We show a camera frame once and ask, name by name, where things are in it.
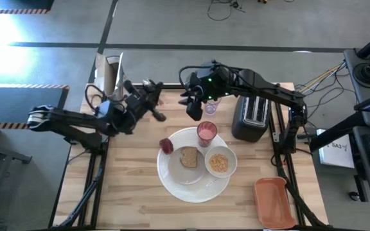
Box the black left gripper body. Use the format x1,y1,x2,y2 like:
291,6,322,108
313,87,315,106
120,79,167,126

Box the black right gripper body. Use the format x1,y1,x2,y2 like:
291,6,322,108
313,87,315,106
184,60,234,122

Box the pink faceted tumbler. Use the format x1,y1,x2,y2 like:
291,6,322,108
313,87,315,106
197,121,218,148

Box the blue cereal box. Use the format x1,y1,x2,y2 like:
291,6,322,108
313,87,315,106
94,53,125,101

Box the red apple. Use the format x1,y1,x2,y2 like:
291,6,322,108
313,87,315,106
159,137,175,155

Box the brown toast slice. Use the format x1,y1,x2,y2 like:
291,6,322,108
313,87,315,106
179,146,199,169

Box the black toaster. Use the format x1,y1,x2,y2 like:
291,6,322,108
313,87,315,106
231,95,272,143

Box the orange cereal flakes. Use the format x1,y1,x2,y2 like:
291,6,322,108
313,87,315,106
209,153,229,173

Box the beige shallow plate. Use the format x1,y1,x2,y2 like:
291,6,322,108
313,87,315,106
166,146,207,185

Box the white ceramic bowl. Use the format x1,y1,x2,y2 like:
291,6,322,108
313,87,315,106
204,146,238,179

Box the white woven round placemat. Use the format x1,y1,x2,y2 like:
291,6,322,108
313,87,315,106
157,127,231,203

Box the clear plastic cup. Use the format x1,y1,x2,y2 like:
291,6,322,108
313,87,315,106
204,98,222,116

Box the orange plastic tray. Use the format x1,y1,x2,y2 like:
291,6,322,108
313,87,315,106
252,176,297,230

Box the black diagonal stand beam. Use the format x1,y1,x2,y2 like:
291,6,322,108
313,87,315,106
309,110,366,151

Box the grey metal stand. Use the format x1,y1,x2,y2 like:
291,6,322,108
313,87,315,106
0,137,33,222

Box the white labelled box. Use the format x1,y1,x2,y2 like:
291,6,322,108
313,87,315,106
318,130,356,169

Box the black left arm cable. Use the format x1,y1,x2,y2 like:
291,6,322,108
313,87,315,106
84,83,109,112

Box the black floor cable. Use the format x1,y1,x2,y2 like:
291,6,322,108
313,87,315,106
206,0,247,22

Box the coloured cable bundle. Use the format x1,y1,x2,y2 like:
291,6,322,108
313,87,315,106
295,62,346,97

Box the black coiled cable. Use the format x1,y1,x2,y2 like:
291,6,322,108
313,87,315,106
353,62,370,85

